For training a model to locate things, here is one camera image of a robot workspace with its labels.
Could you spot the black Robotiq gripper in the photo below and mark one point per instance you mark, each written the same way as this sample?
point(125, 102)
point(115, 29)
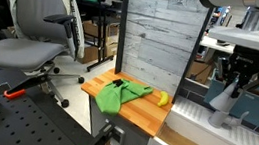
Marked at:
point(248, 63)

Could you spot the grey toy kitchen tap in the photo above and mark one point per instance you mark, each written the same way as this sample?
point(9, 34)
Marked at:
point(222, 108)

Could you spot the brown cardboard box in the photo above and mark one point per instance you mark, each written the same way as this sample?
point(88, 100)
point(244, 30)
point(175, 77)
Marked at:
point(198, 71)

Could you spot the white toy kitchen sink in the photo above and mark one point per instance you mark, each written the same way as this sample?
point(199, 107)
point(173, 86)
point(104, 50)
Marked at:
point(194, 138)

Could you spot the yellow toy banana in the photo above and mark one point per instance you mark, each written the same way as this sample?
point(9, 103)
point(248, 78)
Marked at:
point(163, 99)

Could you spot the grey wood-print backsplash panel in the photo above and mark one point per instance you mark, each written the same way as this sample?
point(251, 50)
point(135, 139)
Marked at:
point(161, 36)

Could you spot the wooden kitchen countertop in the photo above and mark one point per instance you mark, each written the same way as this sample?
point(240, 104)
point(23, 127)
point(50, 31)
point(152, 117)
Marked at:
point(144, 113)

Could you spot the grey kitchen cabinet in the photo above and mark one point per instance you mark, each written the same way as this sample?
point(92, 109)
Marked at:
point(134, 140)

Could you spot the grey plank backdrop panel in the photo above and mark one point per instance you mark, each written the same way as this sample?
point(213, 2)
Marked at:
point(122, 31)

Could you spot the green cloth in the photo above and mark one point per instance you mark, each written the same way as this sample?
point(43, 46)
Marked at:
point(113, 95)

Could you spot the black metal desk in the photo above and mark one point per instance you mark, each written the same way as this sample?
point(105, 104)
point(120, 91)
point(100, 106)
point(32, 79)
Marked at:
point(105, 15)

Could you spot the brown cardboard boxes stack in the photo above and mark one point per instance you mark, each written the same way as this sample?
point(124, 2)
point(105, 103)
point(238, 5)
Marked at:
point(93, 30)

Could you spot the black perforated table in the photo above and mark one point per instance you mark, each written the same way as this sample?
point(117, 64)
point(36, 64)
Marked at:
point(28, 126)

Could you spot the grey office chair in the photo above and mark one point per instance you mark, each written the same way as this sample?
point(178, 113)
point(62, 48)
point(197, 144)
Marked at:
point(21, 51)

